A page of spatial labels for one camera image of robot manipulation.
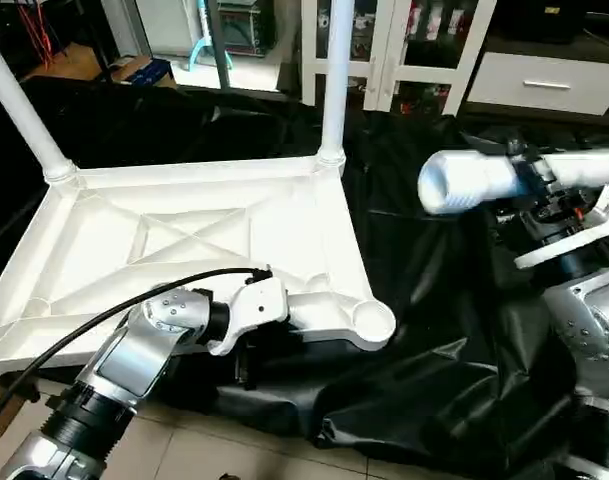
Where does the white plastic table top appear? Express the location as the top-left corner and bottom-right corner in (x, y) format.
(0, 152), (398, 386)

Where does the grey metal pole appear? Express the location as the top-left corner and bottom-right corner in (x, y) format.
(206, 0), (233, 93)

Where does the red wire bundle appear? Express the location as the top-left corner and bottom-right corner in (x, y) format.
(14, 0), (60, 63)

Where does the white plastic table leg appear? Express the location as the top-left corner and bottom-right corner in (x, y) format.
(0, 30), (80, 186)
(416, 146), (609, 217)
(316, 0), (357, 169)

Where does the white glass-door cabinet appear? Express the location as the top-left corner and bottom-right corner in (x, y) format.
(300, 0), (500, 116)

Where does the white low drawer unit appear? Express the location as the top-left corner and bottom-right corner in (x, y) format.
(466, 52), (609, 117)

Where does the blue cardboard box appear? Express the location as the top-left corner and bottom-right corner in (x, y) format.
(114, 56), (177, 89)

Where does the black work mat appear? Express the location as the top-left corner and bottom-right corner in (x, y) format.
(0, 80), (609, 480)

